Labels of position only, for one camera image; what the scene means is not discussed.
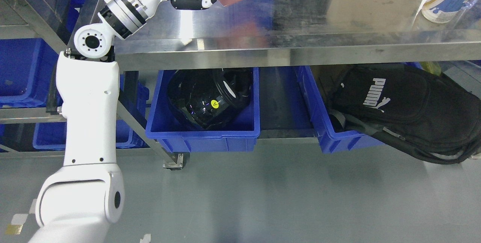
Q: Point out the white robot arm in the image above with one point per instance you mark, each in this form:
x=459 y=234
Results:
x=79 y=202

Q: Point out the black glossy helmet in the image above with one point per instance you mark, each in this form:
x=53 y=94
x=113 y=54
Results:
x=209 y=99

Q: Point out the stainless steel table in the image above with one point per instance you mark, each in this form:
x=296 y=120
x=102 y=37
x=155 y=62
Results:
x=269 y=33

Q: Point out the blue bin with helmet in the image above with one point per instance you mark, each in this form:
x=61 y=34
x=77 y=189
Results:
x=238 y=136

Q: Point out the blue bin with backpack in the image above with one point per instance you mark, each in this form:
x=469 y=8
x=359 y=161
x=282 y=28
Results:
x=329 y=139

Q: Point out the table caster wheel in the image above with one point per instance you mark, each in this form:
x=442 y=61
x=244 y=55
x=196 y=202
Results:
x=178 y=162

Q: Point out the blue bin far left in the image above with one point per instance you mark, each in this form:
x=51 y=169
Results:
x=26 y=67

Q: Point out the blue bin lower left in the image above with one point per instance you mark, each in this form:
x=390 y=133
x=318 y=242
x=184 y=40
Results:
x=52 y=136

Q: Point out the black Puma backpack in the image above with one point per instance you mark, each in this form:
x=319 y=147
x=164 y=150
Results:
x=429 y=117

